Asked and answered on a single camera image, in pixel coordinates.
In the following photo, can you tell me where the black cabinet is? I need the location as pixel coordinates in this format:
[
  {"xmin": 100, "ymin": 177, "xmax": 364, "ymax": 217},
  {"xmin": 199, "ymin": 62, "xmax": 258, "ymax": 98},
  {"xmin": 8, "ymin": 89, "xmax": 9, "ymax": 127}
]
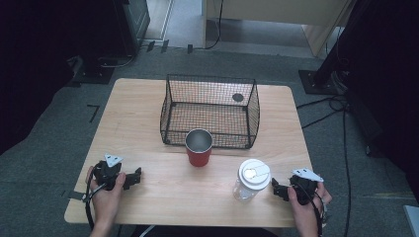
[{"xmin": 113, "ymin": 0, "xmax": 151, "ymax": 57}]

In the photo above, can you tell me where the black stand base plate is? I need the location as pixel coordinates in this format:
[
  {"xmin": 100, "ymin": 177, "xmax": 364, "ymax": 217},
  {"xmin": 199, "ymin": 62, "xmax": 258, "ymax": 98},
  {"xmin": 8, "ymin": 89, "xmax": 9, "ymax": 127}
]
[{"xmin": 297, "ymin": 68, "xmax": 341, "ymax": 96}]

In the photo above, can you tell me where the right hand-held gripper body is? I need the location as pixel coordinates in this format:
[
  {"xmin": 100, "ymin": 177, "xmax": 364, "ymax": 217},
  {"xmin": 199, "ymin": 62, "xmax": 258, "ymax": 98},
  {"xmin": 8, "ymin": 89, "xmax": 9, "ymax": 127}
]
[{"xmin": 288, "ymin": 167, "xmax": 324, "ymax": 205}]

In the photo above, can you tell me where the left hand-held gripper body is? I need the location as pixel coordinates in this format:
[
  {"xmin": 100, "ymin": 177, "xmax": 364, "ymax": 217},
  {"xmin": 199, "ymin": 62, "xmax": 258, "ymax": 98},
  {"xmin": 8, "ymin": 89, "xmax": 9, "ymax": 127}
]
[{"xmin": 93, "ymin": 153, "xmax": 126, "ymax": 192}]

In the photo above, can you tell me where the black stand base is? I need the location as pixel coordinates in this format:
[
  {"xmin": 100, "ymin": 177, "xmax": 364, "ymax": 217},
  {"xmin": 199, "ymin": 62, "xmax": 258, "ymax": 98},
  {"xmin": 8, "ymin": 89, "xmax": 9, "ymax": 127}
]
[{"xmin": 67, "ymin": 54, "xmax": 116, "ymax": 86}]

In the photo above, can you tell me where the right hand-held gripper cable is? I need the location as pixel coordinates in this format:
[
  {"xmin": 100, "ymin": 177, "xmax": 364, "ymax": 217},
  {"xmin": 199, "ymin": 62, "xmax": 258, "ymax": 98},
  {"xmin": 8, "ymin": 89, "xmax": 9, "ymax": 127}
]
[{"xmin": 294, "ymin": 182, "xmax": 329, "ymax": 237}]

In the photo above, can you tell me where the hand-held gripper cable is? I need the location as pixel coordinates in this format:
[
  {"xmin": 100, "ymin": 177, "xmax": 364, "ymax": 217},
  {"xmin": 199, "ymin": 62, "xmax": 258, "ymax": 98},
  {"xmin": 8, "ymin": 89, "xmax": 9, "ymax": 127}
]
[
  {"xmin": 294, "ymin": 182, "xmax": 329, "ymax": 237},
  {"xmin": 83, "ymin": 164, "xmax": 110, "ymax": 231}
]

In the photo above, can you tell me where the black hanging cable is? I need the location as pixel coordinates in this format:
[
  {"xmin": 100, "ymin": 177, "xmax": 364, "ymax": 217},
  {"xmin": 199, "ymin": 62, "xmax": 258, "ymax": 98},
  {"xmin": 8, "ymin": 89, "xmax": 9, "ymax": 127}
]
[{"xmin": 205, "ymin": 0, "xmax": 225, "ymax": 50}]

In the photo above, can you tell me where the person's right hand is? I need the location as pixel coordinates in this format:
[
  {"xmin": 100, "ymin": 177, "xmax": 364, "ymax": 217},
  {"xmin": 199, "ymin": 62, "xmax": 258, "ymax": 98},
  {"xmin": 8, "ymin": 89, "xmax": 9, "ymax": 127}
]
[{"xmin": 287, "ymin": 181, "xmax": 333, "ymax": 232}]

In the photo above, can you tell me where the black floor cable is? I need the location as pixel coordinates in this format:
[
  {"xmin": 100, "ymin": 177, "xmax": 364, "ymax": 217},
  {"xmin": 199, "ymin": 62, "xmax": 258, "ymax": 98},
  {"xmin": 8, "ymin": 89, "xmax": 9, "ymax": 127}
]
[{"xmin": 295, "ymin": 94, "xmax": 352, "ymax": 237}]

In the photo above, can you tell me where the beige wooden desk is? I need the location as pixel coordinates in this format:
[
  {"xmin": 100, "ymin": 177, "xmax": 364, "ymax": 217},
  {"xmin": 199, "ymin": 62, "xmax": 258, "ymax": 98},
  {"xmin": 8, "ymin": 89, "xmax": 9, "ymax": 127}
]
[{"xmin": 202, "ymin": 0, "xmax": 356, "ymax": 57}]

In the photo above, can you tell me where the person's dark clothing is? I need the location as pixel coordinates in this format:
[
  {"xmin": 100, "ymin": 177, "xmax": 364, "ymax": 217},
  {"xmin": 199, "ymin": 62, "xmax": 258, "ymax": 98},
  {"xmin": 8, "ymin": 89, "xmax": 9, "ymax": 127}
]
[{"xmin": 130, "ymin": 224, "xmax": 276, "ymax": 237}]

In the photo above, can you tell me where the clear cup with white lid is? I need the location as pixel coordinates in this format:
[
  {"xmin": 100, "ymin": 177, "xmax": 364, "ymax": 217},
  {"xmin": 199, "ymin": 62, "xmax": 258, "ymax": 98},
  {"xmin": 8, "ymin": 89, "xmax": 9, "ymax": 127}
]
[{"xmin": 232, "ymin": 158, "xmax": 272, "ymax": 202}]

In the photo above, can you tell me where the person's left hand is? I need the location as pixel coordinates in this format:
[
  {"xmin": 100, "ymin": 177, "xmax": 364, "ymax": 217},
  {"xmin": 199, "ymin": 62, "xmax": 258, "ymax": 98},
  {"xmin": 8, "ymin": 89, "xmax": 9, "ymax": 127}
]
[{"xmin": 86, "ymin": 166, "xmax": 127, "ymax": 227}]

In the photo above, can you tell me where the grey tape piece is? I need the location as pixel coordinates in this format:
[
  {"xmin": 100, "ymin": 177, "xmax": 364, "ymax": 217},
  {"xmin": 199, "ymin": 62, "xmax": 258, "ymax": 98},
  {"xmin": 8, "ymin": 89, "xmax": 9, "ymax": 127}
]
[{"xmin": 67, "ymin": 190, "xmax": 89, "ymax": 201}]

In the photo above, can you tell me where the white flat object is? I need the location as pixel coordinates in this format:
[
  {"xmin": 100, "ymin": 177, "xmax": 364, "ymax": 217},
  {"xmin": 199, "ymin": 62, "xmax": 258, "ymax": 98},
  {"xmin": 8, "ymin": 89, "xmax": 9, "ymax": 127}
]
[{"xmin": 402, "ymin": 204, "xmax": 419, "ymax": 237}]

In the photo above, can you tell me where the black wire mesh basket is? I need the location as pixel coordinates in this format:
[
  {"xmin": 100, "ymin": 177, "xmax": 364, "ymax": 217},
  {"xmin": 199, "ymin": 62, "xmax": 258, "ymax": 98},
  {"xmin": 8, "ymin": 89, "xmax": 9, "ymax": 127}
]
[{"xmin": 159, "ymin": 73, "xmax": 261, "ymax": 150}]

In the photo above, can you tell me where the black angled floor tape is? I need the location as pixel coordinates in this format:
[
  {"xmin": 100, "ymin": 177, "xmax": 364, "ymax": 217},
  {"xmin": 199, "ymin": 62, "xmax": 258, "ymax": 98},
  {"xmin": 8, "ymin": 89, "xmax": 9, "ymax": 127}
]
[{"xmin": 86, "ymin": 104, "xmax": 101, "ymax": 123}]

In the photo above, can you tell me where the left hand-held gripper cable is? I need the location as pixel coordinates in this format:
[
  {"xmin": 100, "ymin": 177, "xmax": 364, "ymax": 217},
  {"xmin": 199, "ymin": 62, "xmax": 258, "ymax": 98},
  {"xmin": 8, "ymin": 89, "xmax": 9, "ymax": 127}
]
[{"xmin": 83, "ymin": 164, "xmax": 110, "ymax": 231}]

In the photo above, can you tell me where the red metal cup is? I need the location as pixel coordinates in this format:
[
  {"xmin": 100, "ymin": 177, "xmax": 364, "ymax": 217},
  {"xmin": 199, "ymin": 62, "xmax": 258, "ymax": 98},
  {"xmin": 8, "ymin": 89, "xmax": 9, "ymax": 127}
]
[{"xmin": 184, "ymin": 127, "xmax": 214, "ymax": 168}]

